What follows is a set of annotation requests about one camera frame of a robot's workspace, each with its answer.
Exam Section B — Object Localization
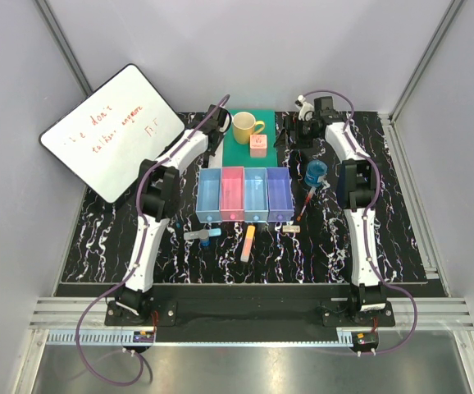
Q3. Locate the purple cable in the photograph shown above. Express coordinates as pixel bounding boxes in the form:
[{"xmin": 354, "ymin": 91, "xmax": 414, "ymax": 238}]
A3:
[
  {"xmin": 74, "ymin": 94, "xmax": 230, "ymax": 387},
  {"xmin": 300, "ymin": 89, "xmax": 417, "ymax": 356}
]

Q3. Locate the purple bin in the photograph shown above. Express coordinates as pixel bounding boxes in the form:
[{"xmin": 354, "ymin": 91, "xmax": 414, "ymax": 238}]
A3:
[{"xmin": 267, "ymin": 167, "xmax": 294, "ymax": 222}]

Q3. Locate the black marble pattern mat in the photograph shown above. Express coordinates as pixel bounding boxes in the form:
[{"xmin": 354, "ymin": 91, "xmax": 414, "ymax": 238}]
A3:
[{"xmin": 60, "ymin": 112, "xmax": 426, "ymax": 285}]

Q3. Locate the grey marker with blue cap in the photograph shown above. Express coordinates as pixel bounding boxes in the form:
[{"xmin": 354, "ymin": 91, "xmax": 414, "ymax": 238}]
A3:
[{"xmin": 184, "ymin": 228, "xmax": 221, "ymax": 241}]

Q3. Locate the yellow mug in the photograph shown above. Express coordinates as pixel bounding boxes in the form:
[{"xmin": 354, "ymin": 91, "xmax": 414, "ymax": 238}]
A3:
[{"xmin": 232, "ymin": 112, "xmax": 266, "ymax": 144}]

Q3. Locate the sky blue bin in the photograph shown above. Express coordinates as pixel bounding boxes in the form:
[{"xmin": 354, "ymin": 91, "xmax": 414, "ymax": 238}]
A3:
[{"xmin": 244, "ymin": 167, "xmax": 269, "ymax": 222}]

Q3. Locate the red pen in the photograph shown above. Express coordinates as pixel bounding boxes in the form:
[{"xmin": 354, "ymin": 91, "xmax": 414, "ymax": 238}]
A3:
[{"xmin": 296, "ymin": 187, "xmax": 316, "ymax": 222}]

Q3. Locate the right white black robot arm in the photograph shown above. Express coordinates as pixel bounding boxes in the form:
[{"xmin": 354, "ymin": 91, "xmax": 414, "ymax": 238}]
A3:
[{"xmin": 276, "ymin": 90, "xmax": 386, "ymax": 326}]

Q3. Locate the green book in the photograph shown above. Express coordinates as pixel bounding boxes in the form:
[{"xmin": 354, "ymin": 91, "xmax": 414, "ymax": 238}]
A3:
[{"xmin": 222, "ymin": 109, "xmax": 278, "ymax": 167}]

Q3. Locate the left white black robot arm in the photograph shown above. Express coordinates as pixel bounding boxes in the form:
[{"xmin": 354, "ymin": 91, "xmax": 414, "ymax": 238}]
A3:
[{"xmin": 115, "ymin": 105, "xmax": 231, "ymax": 325}]

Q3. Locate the pink bin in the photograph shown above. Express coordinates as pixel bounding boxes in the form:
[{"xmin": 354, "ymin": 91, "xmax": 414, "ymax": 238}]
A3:
[{"xmin": 220, "ymin": 167, "xmax": 244, "ymax": 222}]

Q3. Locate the pink cube box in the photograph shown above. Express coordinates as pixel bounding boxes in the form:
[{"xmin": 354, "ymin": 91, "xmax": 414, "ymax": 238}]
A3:
[{"xmin": 249, "ymin": 134, "xmax": 268, "ymax": 158}]

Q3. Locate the light blue bin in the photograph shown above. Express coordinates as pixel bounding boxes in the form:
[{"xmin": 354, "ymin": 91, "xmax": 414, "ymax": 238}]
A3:
[{"xmin": 195, "ymin": 168, "xmax": 222, "ymax": 223}]

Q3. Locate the orange pink highlighter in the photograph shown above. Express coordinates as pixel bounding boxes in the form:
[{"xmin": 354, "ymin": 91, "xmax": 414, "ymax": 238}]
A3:
[{"xmin": 240, "ymin": 224, "xmax": 256, "ymax": 263}]

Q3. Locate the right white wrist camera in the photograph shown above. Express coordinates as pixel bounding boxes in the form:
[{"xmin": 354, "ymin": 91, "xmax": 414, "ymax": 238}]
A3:
[{"xmin": 295, "ymin": 94, "xmax": 315, "ymax": 121}]

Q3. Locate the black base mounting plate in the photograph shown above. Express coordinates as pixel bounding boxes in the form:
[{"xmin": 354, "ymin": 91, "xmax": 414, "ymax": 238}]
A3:
[{"xmin": 105, "ymin": 284, "xmax": 395, "ymax": 328}]

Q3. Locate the blue ink bottle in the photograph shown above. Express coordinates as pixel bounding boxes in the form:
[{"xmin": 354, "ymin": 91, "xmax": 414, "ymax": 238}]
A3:
[{"xmin": 304, "ymin": 159, "xmax": 328, "ymax": 188}]

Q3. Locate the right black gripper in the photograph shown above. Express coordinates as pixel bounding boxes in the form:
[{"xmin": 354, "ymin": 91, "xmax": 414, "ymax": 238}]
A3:
[{"xmin": 272, "ymin": 115, "xmax": 319, "ymax": 150}]

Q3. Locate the small white eraser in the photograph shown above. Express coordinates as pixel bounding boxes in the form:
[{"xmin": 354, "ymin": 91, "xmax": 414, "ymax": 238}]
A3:
[{"xmin": 282, "ymin": 225, "xmax": 300, "ymax": 233}]

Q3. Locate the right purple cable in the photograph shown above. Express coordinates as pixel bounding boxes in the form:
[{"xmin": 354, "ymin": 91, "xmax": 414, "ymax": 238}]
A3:
[{"xmin": 300, "ymin": 89, "xmax": 417, "ymax": 356}]

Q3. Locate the white dry-erase board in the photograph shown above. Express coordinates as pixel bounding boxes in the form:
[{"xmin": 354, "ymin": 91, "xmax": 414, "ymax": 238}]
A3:
[{"xmin": 39, "ymin": 64, "xmax": 185, "ymax": 203}]

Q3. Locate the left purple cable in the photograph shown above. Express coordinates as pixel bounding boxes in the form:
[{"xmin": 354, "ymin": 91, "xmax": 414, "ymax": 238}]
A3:
[{"xmin": 74, "ymin": 94, "xmax": 230, "ymax": 387}]

